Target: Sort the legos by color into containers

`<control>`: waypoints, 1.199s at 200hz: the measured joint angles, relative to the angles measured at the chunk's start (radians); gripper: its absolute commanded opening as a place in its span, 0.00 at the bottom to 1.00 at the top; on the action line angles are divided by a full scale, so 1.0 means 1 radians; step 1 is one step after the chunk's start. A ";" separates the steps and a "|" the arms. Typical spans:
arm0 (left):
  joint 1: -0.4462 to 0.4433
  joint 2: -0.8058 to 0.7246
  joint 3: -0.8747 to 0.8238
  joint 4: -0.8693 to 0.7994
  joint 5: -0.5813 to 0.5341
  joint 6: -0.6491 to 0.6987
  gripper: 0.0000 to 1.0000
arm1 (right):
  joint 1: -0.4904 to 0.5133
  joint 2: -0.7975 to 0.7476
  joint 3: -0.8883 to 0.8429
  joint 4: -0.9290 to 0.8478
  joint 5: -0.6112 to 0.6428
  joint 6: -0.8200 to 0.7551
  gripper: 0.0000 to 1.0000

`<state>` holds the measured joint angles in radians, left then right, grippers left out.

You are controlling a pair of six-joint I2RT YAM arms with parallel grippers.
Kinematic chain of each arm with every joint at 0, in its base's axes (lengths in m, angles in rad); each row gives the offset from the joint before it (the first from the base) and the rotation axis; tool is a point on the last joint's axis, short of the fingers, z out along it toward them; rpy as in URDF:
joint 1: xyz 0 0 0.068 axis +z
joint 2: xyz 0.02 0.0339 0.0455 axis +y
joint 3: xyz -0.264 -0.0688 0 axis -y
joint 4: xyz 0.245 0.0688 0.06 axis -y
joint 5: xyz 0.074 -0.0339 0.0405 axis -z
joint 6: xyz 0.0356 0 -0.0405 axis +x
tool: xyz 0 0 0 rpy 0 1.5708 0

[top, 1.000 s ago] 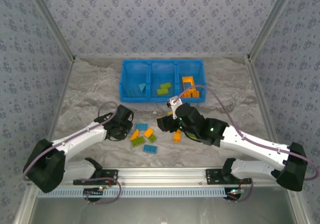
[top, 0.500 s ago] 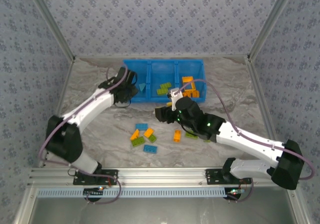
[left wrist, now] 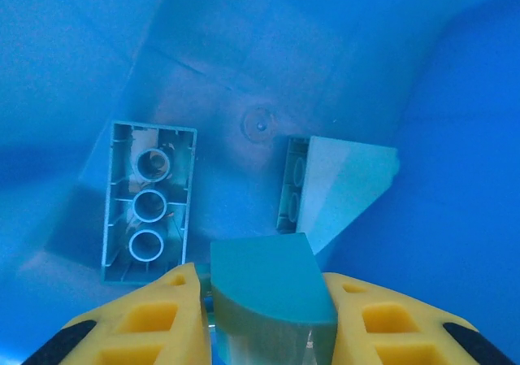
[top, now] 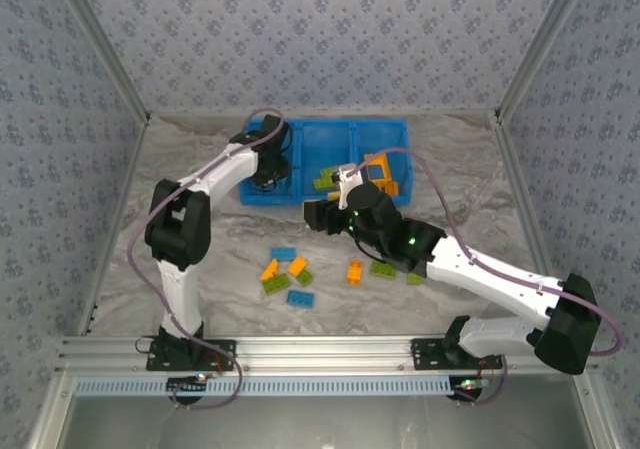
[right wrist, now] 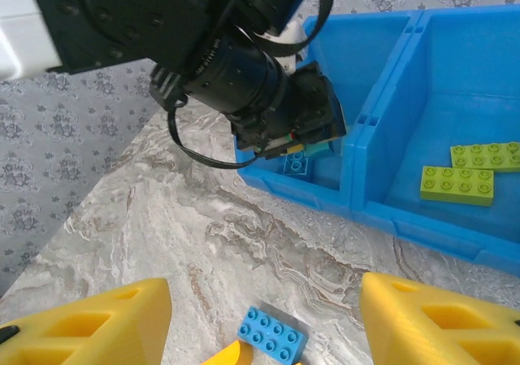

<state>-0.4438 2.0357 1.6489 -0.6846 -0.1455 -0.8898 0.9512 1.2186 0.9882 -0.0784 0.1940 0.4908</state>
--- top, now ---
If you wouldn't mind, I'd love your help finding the blue three-compartment plastic bin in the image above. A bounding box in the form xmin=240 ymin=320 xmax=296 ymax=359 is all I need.
xmin=238 ymin=116 xmax=416 ymax=209

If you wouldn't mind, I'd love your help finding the right circuit board with LED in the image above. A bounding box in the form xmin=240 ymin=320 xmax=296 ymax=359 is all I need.
xmin=451 ymin=375 xmax=485 ymax=401

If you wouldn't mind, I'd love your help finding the circuit board with led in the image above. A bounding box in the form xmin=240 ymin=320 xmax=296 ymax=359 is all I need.
xmin=166 ymin=375 xmax=210 ymax=396
xmin=451 ymin=375 xmax=485 ymax=401

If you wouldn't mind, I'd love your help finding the grey metal tray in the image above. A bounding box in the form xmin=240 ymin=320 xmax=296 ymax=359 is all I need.
xmin=27 ymin=372 xmax=619 ymax=449

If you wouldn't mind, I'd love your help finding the left circuit board with LED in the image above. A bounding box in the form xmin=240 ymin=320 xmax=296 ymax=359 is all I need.
xmin=166 ymin=375 xmax=210 ymax=396

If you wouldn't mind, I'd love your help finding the thin black right gripper cable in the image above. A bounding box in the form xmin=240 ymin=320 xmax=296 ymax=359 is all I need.
xmin=349 ymin=233 xmax=386 ymax=265

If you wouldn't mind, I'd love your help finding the large orange lego frame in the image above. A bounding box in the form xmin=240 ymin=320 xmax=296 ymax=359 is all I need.
xmin=363 ymin=153 xmax=393 ymax=184

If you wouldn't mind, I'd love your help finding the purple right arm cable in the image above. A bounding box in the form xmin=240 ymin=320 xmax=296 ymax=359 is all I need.
xmin=349 ymin=147 xmax=625 ymax=408

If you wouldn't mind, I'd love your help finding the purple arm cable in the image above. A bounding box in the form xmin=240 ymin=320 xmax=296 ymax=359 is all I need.
xmin=349 ymin=147 xmax=625 ymax=408
xmin=127 ymin=107 xmax=287 ymax=411

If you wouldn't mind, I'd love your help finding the aluminium left side rail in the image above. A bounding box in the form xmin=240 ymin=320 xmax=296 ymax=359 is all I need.
xmin=78 ymin=116 xmax=151 ymax=338

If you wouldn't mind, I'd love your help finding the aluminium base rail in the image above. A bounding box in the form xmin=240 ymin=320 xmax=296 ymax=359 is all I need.
xmin=53 ymin=335 xmax=601 ymax=376

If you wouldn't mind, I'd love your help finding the aluminium right side rail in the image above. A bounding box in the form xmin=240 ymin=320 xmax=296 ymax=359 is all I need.
xmin=492 ymin=113 xmax=564 ymax=290

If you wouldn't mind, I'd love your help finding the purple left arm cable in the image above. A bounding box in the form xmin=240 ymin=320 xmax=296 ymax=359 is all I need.
xmin=127 ymin=107 xmax=287 ymax=411

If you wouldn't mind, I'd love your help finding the slotted grey cable duct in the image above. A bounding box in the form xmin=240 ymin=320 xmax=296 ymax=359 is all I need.
xmin=73 ymin=374 xmax=457 ymax=399

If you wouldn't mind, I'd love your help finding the aluminium left corner post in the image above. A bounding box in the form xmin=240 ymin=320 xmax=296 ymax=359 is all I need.
xmin=47 ymin=0 xmax=153 ymax=123

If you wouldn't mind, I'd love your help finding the aluminium corner post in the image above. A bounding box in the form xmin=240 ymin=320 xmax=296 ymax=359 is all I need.
xmin=494 ymin=0 xmax=599 ymax=123
xmin=47 ymin=0 xmax=153 ymax=123

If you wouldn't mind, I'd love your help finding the aluminium right corner post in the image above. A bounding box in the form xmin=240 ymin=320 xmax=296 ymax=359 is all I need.
xmin=494 ymin=0 xmax=599 ymax=123

